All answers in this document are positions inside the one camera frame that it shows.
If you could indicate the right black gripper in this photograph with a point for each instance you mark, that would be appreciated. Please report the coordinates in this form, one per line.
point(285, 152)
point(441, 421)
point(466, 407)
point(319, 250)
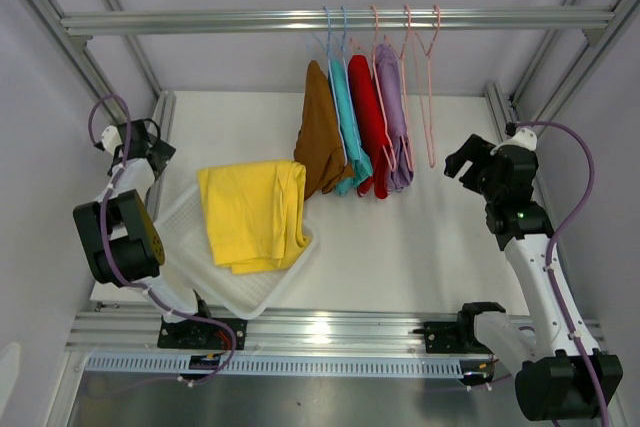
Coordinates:
point(473, 150)

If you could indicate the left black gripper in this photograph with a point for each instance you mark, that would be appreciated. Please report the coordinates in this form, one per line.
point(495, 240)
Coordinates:
point(164, 153)

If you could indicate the pink hanger of yellow trousers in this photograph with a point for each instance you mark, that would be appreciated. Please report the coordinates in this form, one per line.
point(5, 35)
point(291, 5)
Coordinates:
point(426, 95)

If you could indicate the yellow trousers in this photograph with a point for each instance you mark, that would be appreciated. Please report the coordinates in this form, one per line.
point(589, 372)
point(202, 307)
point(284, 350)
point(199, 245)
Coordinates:
point(253, 215)

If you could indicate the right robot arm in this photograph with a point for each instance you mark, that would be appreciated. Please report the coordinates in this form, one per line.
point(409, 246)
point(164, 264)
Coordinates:
point(559, 370)

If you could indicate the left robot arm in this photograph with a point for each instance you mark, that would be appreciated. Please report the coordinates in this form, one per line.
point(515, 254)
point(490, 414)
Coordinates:
point(122, 245)

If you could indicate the pink hanger of red trousers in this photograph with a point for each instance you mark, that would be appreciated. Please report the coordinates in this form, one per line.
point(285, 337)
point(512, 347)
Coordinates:
point(375, 47)

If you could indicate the lilac trousers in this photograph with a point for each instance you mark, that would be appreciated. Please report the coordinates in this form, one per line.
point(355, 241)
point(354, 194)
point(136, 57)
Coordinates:
point(390, 83)

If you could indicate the teal trousers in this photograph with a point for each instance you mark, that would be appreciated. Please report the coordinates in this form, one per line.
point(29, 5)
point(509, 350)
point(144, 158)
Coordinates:
point(358, 159)

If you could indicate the red trousers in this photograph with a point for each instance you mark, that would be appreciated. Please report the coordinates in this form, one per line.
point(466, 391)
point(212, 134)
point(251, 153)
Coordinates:
point(371, 126)

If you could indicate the brown trousers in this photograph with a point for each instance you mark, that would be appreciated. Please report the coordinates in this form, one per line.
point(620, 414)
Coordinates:
point(319, 145)

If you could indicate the blue hanger of brown trousers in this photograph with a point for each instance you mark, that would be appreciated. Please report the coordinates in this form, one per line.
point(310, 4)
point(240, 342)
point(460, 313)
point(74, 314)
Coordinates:
point(328, 54)

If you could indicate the blue hanger of teal trousers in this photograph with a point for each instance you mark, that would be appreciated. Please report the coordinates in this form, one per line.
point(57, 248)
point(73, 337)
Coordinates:
point(345, 68)

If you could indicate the white plastic basket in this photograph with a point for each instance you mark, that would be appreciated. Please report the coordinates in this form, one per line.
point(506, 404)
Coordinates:
point(182, 230)

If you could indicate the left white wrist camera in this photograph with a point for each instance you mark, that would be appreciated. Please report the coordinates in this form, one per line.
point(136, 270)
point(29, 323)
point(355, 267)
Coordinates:
point(110, 140)

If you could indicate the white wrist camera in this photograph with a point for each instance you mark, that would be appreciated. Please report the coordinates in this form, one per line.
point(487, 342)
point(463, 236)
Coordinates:
point(110, 140)
point(524, 138)

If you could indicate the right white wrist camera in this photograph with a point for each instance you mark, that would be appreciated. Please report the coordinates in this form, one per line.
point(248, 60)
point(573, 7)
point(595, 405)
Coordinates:
point(524, 138)

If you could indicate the aluminium hanging rail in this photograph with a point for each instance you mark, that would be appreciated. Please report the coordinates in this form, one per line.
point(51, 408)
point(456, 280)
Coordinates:
point(236, 21)

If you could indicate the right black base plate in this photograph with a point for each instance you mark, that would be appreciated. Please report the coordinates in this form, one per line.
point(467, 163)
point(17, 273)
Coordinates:
point(448, 337)

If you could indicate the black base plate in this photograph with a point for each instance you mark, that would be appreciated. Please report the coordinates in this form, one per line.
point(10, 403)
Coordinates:
point(448, 337)
point(214, 341)

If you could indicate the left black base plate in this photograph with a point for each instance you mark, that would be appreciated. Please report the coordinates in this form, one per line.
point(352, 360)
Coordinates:
point(214, 341)

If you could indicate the slotted cable duct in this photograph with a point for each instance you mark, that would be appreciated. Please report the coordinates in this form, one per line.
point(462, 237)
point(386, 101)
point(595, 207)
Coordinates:
point(277, 365)

